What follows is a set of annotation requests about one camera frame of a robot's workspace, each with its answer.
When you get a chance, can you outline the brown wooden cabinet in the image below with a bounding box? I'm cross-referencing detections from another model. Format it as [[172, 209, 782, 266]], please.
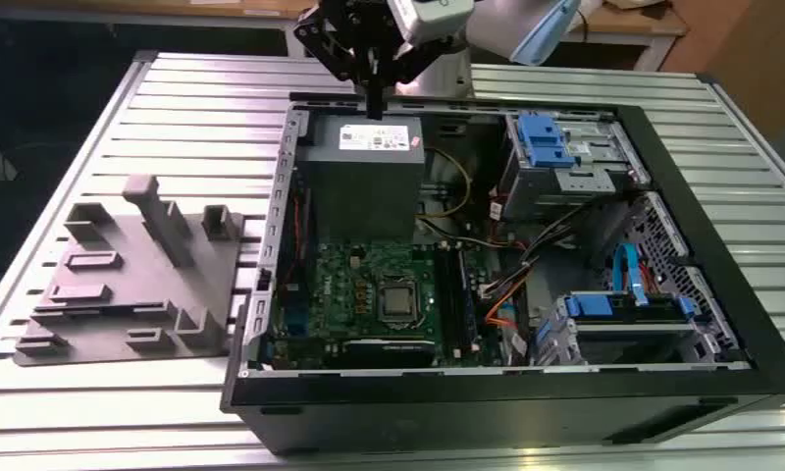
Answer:
[[659, 0, 785, 148]]

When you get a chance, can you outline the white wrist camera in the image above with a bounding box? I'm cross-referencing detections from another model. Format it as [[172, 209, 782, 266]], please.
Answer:
[[389, 0, 471, 48]]

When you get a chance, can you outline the black RAM slot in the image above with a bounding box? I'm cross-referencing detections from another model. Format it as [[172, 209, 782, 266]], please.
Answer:
[[433, 243, 459, 358]]

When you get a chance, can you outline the black graphics card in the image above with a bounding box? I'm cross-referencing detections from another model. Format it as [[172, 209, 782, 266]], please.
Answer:
[[322, 338, 437, 369]]

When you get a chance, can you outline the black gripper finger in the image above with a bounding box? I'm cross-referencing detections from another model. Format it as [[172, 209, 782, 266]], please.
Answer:
[[373, 38, 463, 122], [292, 9, 375, 119]]

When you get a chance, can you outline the silver metal drive cage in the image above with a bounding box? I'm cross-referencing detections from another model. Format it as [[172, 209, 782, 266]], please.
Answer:
[[499, 111, 653, 222]]

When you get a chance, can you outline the yellow wire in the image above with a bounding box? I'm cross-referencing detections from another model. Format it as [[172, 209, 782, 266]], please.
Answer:
[[417, 149, 471, 220]]

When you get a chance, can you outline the blue plastic drive latch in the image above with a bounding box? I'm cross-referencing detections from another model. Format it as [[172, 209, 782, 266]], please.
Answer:
[[515, 113, 574, 169]]

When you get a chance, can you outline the green motherboard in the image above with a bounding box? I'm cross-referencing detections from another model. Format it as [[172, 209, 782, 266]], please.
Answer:
[[270, 235, 531, 369]]

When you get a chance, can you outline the black PC case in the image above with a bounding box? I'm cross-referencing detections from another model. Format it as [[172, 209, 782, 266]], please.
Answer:
[[218, 91, 785, 455]]

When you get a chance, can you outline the grey parts rack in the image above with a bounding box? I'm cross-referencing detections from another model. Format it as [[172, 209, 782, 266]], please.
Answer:
[[11, 172, 248, 368]]

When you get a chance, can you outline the grey power supply unit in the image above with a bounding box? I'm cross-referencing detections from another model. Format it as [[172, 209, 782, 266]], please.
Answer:
[[296, 116, 427, 241]]

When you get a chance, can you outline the orange wire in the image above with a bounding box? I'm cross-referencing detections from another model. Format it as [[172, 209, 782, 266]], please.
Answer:
[[482, 293, 518, 330]]

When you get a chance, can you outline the black wire bundle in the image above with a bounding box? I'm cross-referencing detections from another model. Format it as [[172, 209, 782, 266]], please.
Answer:
[[475, 198, 629, 300]]

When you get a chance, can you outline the metal disk bay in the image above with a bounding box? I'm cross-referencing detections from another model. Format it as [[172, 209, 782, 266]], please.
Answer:
[[535, 293, 741, 367]]

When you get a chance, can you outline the blue flat data wire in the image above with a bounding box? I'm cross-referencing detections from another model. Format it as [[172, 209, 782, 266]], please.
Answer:
[[610, 242, 653, 308]]

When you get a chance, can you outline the hard disk in blue carrier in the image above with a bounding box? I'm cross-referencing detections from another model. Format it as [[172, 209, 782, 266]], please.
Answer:
[[558, 291, 698, 328]]

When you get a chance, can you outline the silver CPU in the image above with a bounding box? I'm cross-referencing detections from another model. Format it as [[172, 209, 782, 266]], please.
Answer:
[[377, 284, 421, 323]]

